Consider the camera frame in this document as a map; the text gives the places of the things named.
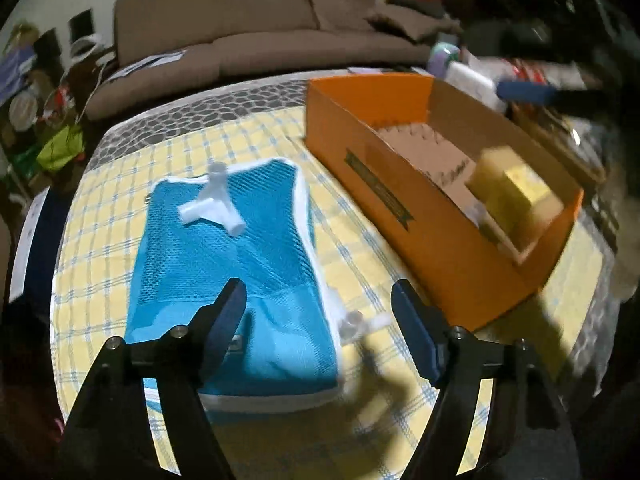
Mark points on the dark blue box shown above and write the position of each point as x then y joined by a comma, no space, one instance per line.
40,245

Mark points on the orange cardboard box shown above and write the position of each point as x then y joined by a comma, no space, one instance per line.
440,255

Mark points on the yellow checked tablecloth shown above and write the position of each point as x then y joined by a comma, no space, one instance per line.
95,260

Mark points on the blue mesh bag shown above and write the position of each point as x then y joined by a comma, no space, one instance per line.
200,280

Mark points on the purple and green container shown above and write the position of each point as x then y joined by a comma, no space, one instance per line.
444,59

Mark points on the white pipe connector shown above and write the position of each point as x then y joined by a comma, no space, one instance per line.
355,322
215,205

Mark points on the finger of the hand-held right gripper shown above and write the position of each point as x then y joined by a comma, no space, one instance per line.
510,39
540,94

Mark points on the yellow box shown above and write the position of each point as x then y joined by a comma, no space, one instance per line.
525,190

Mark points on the green bag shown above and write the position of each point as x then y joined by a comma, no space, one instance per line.
60,147

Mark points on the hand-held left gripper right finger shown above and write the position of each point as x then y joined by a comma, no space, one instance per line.
415,330

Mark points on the papers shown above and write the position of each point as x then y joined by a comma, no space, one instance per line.
150,62

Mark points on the white box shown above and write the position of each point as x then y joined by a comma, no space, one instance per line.
472,84

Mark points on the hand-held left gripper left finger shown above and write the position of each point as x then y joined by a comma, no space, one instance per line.
225,327

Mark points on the round white plate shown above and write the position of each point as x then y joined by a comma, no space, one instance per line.
24,110

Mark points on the brown sofa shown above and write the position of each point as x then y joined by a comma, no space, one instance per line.
250,45

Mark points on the brown sofa pillow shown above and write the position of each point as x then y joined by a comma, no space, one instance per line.
340,2

